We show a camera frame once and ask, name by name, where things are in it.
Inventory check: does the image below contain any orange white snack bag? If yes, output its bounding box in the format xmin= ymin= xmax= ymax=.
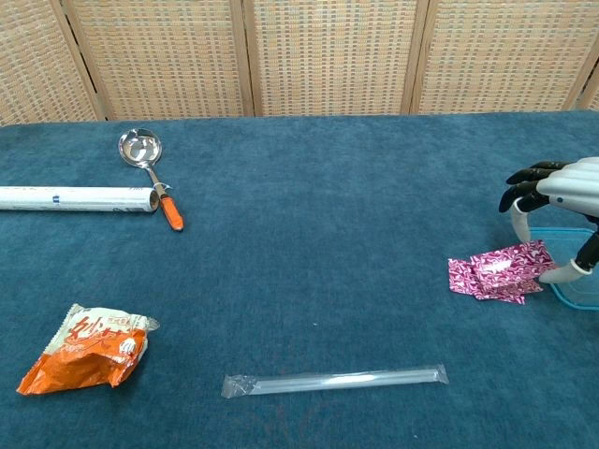
xmin=16 ymin=302 xmax=161 ymax=397

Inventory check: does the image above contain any clear wrapped straw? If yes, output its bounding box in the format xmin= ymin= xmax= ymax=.
xmin=221 ymin=362 xmax=450 ymax=399

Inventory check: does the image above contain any white film roll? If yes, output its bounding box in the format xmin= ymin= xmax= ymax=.
xmin=0 ymin=185 xmax=160 ymax=215

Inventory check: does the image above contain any steel ladle orange handle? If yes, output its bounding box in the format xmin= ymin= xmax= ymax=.
xmin=117 ymin=127 xmax=186 ymax=233

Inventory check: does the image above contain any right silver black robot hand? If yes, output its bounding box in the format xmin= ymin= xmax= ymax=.
xmin=498 ymin=156 xmax=599 ymax=285

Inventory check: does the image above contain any woven rattan screen panel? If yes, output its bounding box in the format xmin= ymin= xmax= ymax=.
xmin=60 ymin=0 xmax=256 ymax=122
xmin=409 ymin=0 xmax=599 ymax=116
xmin=0 ymin=0 xmax=107 ymax=127
xmin=241 ymin=0 xmax=430 ymax=118

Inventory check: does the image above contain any blue plush table cover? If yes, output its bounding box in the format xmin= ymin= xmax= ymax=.
xmin=0 ymin=109 xmax=599 ymax=449

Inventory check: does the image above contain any translucent blue plastic lid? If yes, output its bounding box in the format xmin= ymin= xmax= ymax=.
xmin=526 ymin=226 xmax=599 ymax=311

